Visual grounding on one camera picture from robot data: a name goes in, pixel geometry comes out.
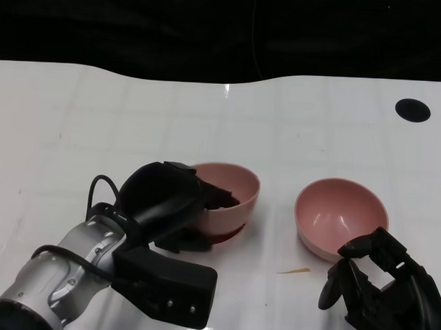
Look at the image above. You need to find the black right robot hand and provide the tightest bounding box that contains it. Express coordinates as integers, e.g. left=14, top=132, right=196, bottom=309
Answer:
left=316, top=224, right=441, bottom=330

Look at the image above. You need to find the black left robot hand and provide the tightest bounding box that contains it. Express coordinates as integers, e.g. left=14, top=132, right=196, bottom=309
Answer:
left=117, top=159, right=243, bottom=255

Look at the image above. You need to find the pink plastic bowl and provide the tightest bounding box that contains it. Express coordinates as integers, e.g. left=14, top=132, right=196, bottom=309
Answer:
left=188, top=161, right=262, bottom=237
left=292, top=177, right=392, bottom=265
left=187, top=221, right=248, bottom=246

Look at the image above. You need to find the black backdrop curtain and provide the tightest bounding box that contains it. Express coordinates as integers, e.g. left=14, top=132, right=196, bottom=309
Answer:
left=0, top=0, right=441, bottom=93

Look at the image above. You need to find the black round table grommet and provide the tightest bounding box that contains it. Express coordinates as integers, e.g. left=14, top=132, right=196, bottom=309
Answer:
left=395, top=98, right=432, bottom=124

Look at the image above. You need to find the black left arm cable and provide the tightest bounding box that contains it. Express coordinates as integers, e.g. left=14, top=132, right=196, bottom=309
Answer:
left=30, top=172, right=141, bottom=282

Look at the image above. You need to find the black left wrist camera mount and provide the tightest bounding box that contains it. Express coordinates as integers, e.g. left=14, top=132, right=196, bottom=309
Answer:
left=110, top=242, right=219, bottom=330

